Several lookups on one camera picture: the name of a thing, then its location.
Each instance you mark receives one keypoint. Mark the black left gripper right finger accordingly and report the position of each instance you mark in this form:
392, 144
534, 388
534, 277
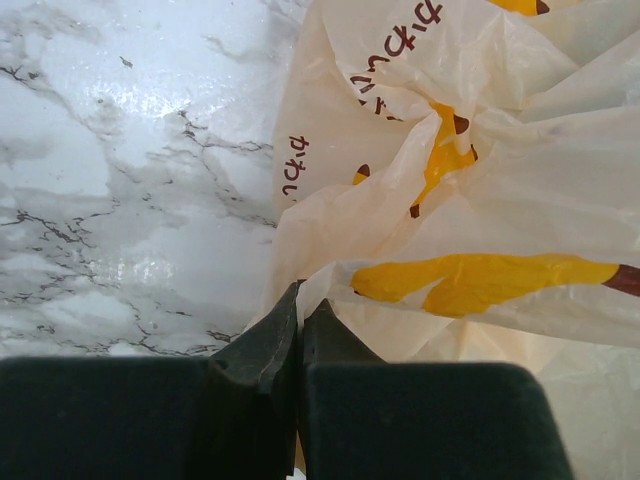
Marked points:
364, 418

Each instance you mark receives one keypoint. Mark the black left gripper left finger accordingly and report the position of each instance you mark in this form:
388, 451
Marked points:
231, 415

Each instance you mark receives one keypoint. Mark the banana print plastic bag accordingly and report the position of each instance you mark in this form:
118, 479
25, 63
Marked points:
460, 180

